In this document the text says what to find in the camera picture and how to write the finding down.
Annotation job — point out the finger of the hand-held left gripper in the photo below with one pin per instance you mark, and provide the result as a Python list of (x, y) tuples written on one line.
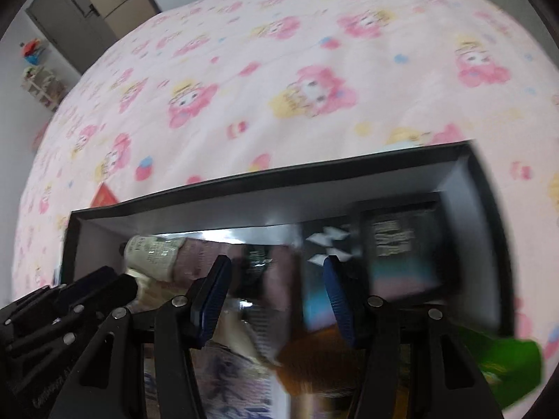
[(118, 290), (87, 280)]

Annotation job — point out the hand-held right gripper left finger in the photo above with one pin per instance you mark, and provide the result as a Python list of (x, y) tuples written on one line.
[(214, 297)]

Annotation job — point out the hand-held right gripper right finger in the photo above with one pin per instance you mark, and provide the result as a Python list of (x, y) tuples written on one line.
[(340, 301)]

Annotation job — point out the red card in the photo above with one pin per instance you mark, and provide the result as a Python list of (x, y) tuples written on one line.
[(102, 196)]

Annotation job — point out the black cardboard box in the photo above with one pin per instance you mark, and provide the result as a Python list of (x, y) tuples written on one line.
[(305, 200)]

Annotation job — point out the orange round item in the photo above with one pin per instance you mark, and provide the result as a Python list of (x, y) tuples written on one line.
[(314, 362)]

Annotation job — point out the small black box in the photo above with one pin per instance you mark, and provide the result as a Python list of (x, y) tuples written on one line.
[(406, 244)]

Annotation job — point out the blue printed pouch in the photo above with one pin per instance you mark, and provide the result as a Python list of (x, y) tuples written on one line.
[(236, 386)]

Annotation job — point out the green snack packet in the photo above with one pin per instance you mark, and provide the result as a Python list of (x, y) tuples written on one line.
[(502, 358)]

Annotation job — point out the white shelf rack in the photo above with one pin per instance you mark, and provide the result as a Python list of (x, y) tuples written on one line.
[(43, 89)]

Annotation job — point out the red and blue plush toy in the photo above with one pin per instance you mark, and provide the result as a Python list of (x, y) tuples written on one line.
[(32, 52)]

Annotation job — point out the pink cartoon printed blanket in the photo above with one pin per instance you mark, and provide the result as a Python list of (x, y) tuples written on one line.
[(284, 52)]

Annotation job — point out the dark grey door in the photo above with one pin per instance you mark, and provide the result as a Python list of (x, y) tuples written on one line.
[(65, 17)]

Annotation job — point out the beige cabinet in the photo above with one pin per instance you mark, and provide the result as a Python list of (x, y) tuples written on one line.
[(122, 13)]

